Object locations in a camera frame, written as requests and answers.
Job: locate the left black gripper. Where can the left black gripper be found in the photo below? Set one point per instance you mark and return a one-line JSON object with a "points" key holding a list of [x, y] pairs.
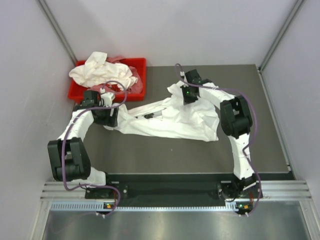
{"points": [[111, 121]]}

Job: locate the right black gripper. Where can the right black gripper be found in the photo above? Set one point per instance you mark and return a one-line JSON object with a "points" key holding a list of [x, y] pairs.
{"points": [[186, 100]]}

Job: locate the white t shirt with print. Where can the white t shirt with print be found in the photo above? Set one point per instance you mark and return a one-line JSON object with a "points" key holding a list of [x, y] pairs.
{"points": [[170, 118]]}

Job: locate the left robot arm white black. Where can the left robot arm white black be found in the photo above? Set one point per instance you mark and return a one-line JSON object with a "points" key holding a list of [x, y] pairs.
{"points": [[68, 157]]}

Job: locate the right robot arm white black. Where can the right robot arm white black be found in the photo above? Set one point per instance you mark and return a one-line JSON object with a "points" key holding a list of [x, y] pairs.
{"points": [[235, 120]]}

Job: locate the pink t shirt in bin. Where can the pink t shirt in bin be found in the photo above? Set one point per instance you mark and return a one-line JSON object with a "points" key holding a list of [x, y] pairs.
{"points": [[109, 87]]}

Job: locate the red plastic bin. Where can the red plastic bin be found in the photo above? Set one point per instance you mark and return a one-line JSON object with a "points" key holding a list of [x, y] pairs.
{"points": [[136, 91]]}

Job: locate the white t shirt in bin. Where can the white t shirt in bin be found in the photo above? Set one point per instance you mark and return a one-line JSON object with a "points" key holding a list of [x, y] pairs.
{"points": [[96, 71]]}

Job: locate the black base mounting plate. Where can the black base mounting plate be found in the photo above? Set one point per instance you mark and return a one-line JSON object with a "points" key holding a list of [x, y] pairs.
{"points": [[217, 187]]}

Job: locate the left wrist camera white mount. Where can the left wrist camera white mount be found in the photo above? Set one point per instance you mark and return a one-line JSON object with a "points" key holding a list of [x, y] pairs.
{"points": [[107, 97]]}

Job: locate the aluminium extrusion rail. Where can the aluminium extrusion rail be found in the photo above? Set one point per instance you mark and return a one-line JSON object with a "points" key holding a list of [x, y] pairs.
{"points": [[53, 190]]}

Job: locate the grey slotted cable duct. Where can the grey slotted cable duct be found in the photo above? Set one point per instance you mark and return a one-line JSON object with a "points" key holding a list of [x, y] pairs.
{"points": [[100, 206]]}

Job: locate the left corner aluminium post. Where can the left corner aluminium post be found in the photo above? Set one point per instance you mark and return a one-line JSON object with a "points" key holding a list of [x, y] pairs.
{"points": [[45, 8]]}

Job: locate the corner aluminium post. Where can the corner aluminium post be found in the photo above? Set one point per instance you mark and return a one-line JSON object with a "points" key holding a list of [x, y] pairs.
{"points": [[297, 6], [45, 8]]}

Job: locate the right corner aluminium post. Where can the right corner aluminium post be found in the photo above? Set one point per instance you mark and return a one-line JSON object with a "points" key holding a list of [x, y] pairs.
{"points": [[297, 6]]}

